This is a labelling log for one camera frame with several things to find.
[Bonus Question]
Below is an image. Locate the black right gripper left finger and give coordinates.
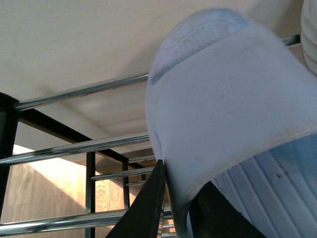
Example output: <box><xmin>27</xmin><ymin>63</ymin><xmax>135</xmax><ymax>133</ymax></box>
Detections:
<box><xmin>107</xmin><ymin>160</ymin><xmax>166</xmax><ymax>238</ymax></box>

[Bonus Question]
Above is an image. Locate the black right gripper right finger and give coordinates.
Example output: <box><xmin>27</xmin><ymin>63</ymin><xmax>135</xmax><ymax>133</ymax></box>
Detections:
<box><xmin>189</xmin><ymin>181</ymin><xmax>264</xmax><ymax>238</ymax></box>

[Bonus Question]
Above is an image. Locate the light blue slide sandal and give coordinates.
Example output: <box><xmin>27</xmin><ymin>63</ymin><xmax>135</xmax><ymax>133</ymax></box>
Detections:
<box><xmin>146</xmin><ymin>8</ymin><xmax>317</xmax><ymax>238</ymax></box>

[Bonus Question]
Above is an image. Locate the grey knit sneaker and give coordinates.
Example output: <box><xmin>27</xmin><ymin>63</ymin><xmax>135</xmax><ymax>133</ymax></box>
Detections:
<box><xmin>300</xmin><ymin>0</ymin><xmax>317</xmax><ymax>75</ymax></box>

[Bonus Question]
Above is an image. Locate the black metal shoe rack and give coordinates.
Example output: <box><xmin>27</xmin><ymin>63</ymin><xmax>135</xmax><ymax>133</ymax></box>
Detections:
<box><xmin>0</xmin><ymin>34</ymin><xmax>301</xmax><ymax>238</ymax></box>

